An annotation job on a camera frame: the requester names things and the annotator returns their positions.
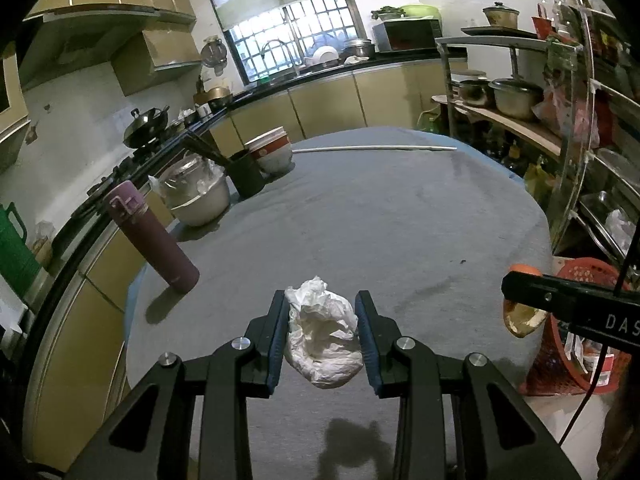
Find barred kitchen window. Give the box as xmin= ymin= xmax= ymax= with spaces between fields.
xmin=222 ymin=0 xmax=366 ymax=86

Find small steel pot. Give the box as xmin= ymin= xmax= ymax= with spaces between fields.
xmin=457 ymin=79 xmax=493 ymax=108

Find large steel pot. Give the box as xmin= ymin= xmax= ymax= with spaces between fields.
xmin=489 ymin=77 xmax=543 ymax=121

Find metal kitchen rack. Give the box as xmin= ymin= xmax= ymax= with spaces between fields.
xmin=435 ymin=0 xmax=640 ymax=281

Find black gas stove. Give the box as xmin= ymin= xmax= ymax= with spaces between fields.
xmin=50 ymin=152 xmax=151 ymax=256

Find white tissue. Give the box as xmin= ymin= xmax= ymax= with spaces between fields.
xmin=283 ymin=276 xmax=364 ymax=390

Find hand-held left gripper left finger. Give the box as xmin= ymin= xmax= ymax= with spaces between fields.
xmin=67 ymin=290 xmax=292 ymax=480

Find steel range hood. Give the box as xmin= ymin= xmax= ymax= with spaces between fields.
xmin=22 ymin=4 xmax=196 ymax=86

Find black microwave oven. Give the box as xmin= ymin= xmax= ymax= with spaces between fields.
xmin=372 ymin=19 xmax=443 ymax=52

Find green plastic basin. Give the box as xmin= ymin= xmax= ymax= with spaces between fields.
xmin=400 ymin=4 xmax=442 ymax=20

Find black cable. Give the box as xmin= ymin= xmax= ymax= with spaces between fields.
xmin=557 ymin=240 xmax=640 ymax=448

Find pink plastic bag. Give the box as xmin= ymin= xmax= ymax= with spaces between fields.
xmin=532 ymin=85 xmax=601 ymax=148

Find curved metal faucet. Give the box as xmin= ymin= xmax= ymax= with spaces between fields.
xmin=260 ymin=39 xmax=303 ymax=68

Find white plastic bag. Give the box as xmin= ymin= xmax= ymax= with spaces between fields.
xmin=605 ymin=207 xmax=636 ymax=256

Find thin white stick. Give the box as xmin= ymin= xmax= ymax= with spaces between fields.
xmin=291 ymin=144 xmax=458 ymax=153

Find brass pot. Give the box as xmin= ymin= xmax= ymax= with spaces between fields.
xmin=194 ymin=86 xmax=233 ymax=111

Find hanging metal colander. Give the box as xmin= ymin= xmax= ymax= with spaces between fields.
xmin=201 ymin=35 xmax=228 ymax=68

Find black wok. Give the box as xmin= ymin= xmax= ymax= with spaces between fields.
xmin=123 ymin=105 xmax=171 ymax=148

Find metal cooking pot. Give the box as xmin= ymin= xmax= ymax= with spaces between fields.
xmin=341 ymin=37 xmax=375 ymax=60

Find black chopstick holder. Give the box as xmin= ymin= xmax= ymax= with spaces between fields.
xmin=227 ymin=149 xmax=266 ymax=199

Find stack of white bowls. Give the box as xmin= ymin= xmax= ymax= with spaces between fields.
xmin=244 ymin=126 xmax=293 ymax=176

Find purple thermos bottle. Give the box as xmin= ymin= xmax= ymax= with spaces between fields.
xmin=102 ymin=181 xmax=201 ymax=293

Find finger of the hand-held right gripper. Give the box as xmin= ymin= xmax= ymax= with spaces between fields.
xmin=501 ymin=270 xmax=577 ymax=329

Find wooden shelf board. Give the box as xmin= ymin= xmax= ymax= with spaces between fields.
xmin=432 ymin=94 xmax=563 ymax=158

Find white cup with red label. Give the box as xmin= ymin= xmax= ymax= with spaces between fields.
xmin=575 ymin=345 xmax=616 ymax=388

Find beige wall cabinet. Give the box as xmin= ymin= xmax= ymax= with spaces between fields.
xmin=30 ymin=0 xmax=201 ymax=96

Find green plastic basket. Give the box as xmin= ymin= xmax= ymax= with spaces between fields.
xmin=0 ymin=202 xmax=42 ymax=286

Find red plastic mesh basket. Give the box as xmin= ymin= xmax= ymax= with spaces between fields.
xmin=520 ymin=257 xmax=633 ymax=397

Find white pot with plastic cover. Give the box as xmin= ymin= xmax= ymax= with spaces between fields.
xmin=149 ymin=156 xmax=232 ymax=227

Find lidded clay pot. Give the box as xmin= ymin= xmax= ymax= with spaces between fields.
xmin=482 ymin=1 xmax=521 ymax=28

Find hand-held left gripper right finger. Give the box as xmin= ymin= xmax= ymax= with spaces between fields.
xmin=355 ymin=290 xmax=581 ymax=480

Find bundle of black chopsticks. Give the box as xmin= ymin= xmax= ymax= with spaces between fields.
xmin=182 ymin=132 xmax=233 ymax=166

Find blue table cover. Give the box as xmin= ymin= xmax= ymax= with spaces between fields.
xmin=122 ymin=132 xmax=526 ymax=331

